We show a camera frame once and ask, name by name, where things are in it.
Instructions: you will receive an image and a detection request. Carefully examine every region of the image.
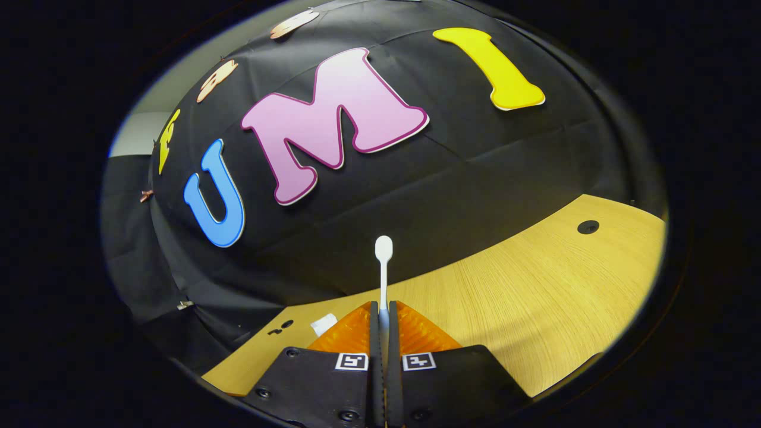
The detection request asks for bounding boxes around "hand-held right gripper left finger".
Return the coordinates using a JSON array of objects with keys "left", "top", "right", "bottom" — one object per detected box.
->
[{"left": 243, "top": 300, "right": 385, "bottom": 428}]

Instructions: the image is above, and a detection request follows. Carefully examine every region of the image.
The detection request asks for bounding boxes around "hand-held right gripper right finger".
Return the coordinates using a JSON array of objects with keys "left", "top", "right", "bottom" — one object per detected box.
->
[{"left": 385, "top": 300, "right": 531, "bottom": 428}]

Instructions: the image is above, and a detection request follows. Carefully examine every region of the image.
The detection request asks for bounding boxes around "white toothpaste tube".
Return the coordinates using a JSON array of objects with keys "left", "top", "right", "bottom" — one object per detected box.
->
[{"left": 310, "top": 313, "right": 338, "bottom": 337}]

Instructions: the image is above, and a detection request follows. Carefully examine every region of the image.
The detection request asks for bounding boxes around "white toothbrush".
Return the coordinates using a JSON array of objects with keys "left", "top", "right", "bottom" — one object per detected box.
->
[{"left": 375, "top": 235, "right": 394, "bottom": 357}]

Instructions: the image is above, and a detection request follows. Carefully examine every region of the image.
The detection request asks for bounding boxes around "wooden desktop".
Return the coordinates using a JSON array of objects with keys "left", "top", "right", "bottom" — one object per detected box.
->
[{"left": 202, "top": 194, "right": 666, "bottom": 398}]

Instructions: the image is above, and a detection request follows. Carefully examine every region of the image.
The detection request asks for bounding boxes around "black backdrop cloth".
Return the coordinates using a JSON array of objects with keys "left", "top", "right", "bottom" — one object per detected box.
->
[{"left": 101, "top": 0, "right": 666, "bottom": 375}]

